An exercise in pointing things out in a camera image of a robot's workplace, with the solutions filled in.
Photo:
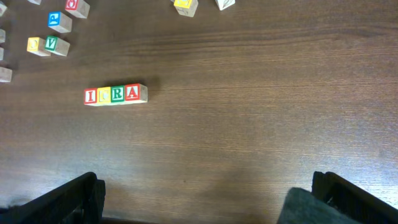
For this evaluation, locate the yellow D block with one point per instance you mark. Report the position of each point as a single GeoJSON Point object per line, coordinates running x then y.
{"type": "Point", "coordinates": [5, 75]}

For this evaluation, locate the red A block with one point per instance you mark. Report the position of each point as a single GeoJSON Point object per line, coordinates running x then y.
{"type": "Point", "coordinates": [135, 93]}

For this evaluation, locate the blue E block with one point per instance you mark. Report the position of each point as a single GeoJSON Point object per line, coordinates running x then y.
{"type": "Point", "coordinates": [223, 4]}

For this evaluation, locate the green R block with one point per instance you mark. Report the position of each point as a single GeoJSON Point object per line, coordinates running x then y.
{"type": "Point", "coordinates": [117, 95]}

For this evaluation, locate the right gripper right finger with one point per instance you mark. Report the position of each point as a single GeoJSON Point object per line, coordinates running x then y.
{"type": "Point", "coordinates": [333, 199]}

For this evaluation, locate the red I block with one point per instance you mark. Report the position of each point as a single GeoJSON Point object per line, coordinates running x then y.
{"type": "Point", "coordinates": [90, 97]}

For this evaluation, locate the green V block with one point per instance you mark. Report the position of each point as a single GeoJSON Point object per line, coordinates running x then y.
{"type": "Point", "coordinates": [57, 45]}

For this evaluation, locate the blue P block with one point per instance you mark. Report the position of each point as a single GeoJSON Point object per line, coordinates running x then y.
{"type": "Point", "coordinates": [59, 22]}

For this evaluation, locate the yellow E block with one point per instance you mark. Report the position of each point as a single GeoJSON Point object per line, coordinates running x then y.
{"type": "Point", "coordinates": [186, 7]}

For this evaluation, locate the yellow O block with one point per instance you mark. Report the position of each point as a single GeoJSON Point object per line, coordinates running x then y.
{"type": "Point", "coordinates": [36, 45]}

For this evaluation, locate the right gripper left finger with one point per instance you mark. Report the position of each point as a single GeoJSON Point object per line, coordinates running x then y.
{"type": "Point", "coordinates": [80, 200]}

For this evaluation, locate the red Q block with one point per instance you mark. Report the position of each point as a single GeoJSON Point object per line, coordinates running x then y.
{"type": "Point", "coordinates": [78, 8]}

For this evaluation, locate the yellow C block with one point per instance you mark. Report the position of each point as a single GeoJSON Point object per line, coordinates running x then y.
{"type": "Point", "coordinates": [103, 96]}

